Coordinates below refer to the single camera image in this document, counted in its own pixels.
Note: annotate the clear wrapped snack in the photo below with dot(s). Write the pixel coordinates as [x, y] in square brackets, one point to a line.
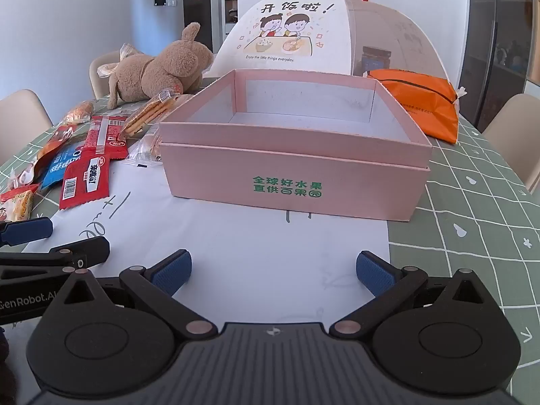
[25, 175]

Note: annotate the orange zip pouch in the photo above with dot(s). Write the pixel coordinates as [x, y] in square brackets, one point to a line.
[422, 101]

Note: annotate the red chicken snack packet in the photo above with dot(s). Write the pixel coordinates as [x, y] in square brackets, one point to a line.
[57, 137]

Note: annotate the orange yellow snack packet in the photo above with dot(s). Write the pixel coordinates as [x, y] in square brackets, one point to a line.
[17, 204]

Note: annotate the clear cracker packet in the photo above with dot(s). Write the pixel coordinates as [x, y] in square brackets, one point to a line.
[145, 114]

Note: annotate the white paper sheet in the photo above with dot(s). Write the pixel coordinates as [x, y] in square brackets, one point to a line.
[253, 253]

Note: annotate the clear plastic bag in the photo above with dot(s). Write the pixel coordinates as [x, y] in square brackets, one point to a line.
[107, 69]

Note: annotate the small clear snack packet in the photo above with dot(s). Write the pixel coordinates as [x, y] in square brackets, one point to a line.
[143, 152]

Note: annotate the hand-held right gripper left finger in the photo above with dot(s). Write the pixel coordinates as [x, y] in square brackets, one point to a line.
[173, 273]

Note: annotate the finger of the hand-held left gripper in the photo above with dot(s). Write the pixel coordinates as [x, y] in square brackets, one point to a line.
[29, 230]
[90, 248]

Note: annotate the dark glass cabinet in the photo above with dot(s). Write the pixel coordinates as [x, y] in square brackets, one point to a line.
[498, 50]

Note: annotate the red white-label snack packet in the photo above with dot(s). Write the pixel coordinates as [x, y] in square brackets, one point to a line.
[82, 181]

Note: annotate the green checked tablecloth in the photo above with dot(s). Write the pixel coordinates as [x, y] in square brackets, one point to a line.
[464, 202]

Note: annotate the long red striped packet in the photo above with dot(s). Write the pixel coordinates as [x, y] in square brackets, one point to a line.
[99, 137]

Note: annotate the pink cardboard box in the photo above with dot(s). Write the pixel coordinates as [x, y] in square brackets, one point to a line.
[295, 164]

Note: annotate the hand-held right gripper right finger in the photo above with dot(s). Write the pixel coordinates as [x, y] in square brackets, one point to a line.
[373, 274]

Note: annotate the blue cookie packet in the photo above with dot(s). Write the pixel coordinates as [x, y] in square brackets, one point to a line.
[57, 168]

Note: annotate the brown plush toy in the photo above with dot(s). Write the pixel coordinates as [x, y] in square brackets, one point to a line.
[168, 67]

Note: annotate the beige chair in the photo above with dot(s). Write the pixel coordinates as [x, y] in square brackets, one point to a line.
[21, 122]
[103, 61]
[514, 135]

